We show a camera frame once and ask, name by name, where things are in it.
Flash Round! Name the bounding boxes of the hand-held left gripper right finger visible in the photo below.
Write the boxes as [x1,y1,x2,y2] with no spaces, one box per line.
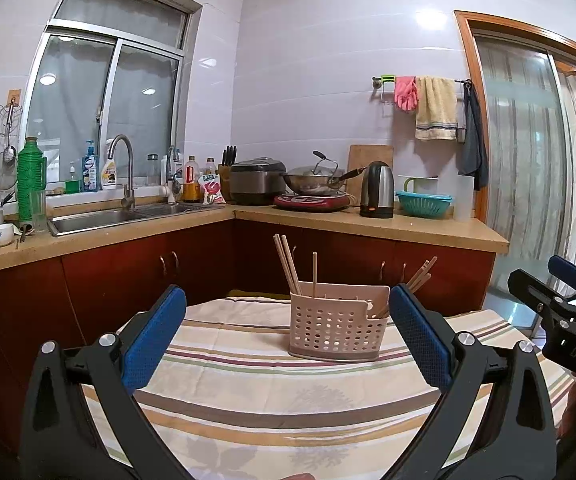
[383,284,559,480]

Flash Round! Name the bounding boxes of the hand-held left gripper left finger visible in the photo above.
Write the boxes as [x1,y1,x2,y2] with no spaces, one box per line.
[20,285,191,480]

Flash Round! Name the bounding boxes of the pink perforated utensil holder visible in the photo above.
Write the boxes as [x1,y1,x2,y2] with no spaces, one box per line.
[288,281,391,361]

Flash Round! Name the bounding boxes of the bunch of wooden chopsticks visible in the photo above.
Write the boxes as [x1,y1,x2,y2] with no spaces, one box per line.
[273,232,439,321]

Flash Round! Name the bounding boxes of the beige kitchen countertop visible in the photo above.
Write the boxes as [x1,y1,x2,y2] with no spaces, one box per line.
[0,202,511,278]

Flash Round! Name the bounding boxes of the wooden framed glass sliding door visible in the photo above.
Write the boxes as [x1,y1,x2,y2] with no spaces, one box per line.
[454,10,576,341]

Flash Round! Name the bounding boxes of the white plastic cutting board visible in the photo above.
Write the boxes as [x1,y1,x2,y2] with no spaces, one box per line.
[454,175,475,222]

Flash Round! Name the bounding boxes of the striped tablecloth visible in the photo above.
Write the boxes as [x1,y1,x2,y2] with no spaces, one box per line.
[80,295,576,480]

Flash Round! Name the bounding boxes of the stainless steel sink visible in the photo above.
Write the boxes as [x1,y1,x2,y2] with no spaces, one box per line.
[48,202,219,237]

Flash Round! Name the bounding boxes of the teal plastic colander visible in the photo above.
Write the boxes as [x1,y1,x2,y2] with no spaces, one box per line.
[395,191,455,218]

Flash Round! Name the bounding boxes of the steel electric kettle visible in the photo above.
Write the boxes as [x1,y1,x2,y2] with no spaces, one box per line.
[359,161,395,219]

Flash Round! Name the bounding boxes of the tall steel kitchen faucet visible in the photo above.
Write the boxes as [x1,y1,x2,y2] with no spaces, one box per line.
[106,135,136,211]

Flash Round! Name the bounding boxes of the dark grey cloth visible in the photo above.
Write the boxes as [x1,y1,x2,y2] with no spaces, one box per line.
[457,80,490,191]

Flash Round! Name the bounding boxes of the amber cooking oil bottle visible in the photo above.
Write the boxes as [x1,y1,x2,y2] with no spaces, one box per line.
[183,155,203,203]

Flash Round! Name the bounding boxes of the small steel tap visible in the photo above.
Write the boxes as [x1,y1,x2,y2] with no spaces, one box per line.
[165,146,181,205]

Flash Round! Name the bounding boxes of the red and white packet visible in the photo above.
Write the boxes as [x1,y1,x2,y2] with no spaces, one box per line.
[198,174,227,206]

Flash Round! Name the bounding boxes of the clear drinking glass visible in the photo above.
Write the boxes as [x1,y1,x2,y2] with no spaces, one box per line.
[30,190,48,233]

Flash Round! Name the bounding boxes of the white spray cleaner bottle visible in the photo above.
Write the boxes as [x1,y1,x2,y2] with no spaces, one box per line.
[100,139,118,190]

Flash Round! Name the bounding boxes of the red induction cooker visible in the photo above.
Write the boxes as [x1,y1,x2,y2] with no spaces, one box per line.
[274,192,351,213]

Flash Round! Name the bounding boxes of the blue dish soap bottle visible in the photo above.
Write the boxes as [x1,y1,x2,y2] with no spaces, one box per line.
[82,140,99,192]

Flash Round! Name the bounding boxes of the grey rice cooker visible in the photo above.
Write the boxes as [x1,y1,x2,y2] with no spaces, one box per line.
[229,157,287,206]

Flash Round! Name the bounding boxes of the steel wok with lid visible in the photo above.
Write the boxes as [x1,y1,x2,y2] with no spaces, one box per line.
[282,150,369,197]

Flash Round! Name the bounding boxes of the wooden cutting board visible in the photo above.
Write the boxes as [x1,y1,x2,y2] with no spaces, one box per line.
[346,145,395,201]

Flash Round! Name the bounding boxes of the knife block with knives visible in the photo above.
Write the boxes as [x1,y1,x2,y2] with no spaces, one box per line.
[218,145,239,201]

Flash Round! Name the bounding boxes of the green ribbed thermos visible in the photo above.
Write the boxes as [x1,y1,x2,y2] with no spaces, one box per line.
[16,136,47,228]

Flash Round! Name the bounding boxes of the yellow towel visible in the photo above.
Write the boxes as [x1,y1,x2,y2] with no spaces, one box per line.
[414,76,459,142]

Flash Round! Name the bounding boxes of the hanging mesh strainer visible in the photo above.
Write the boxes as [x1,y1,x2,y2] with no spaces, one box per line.
[0,147,18,192]

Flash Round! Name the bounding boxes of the aluminium sliding window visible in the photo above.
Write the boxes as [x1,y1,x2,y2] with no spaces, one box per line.
[25,0,203,196]

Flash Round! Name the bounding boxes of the pink rubber gloves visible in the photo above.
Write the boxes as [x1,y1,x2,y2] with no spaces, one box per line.
[394,76,419,112]

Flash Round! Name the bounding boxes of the wall towel rack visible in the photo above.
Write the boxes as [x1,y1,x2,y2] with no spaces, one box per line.
[372,75,473,108]

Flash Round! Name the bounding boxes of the hanging wire skimmer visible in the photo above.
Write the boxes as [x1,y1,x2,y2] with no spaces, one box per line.
[0,102,22,136]

